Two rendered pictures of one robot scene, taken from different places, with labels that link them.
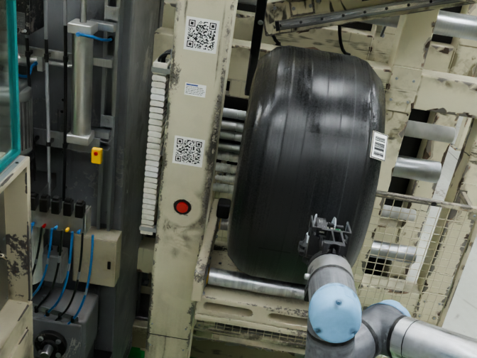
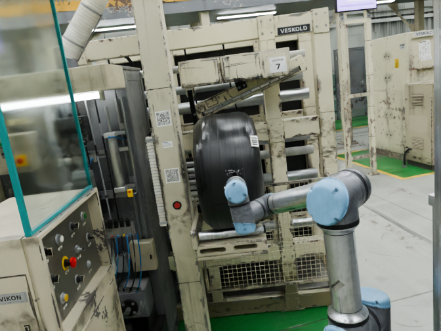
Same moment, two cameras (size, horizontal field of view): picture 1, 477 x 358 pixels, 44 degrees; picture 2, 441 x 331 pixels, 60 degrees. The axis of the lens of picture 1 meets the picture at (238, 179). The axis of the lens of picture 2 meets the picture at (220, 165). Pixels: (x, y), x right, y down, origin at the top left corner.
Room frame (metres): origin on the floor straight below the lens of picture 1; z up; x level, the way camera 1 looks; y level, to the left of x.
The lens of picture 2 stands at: (-0.56, -0.16, 1.66)
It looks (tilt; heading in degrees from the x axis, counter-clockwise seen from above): 12 degrees down; 1
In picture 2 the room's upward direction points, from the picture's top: 7 degrees counter-clockwise
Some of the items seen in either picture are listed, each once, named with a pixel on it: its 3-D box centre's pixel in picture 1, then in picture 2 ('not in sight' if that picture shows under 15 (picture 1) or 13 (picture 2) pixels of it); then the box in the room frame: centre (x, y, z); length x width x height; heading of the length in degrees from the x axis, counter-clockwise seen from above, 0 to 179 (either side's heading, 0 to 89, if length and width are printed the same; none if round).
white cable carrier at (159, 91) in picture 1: (156, 150); (157, 181); (1.37, 0.22, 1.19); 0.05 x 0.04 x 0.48; 179
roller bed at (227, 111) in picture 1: (216, 143); (191, 182); (1.80, 0.09, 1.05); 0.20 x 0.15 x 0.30; 89
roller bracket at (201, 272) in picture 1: (209, 246); (197, 226); (1.41, 0.05, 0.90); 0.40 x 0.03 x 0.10; 179
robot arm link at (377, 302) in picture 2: not in sight; (369, 311); (0.53, -0.55, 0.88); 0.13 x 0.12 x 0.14; 134
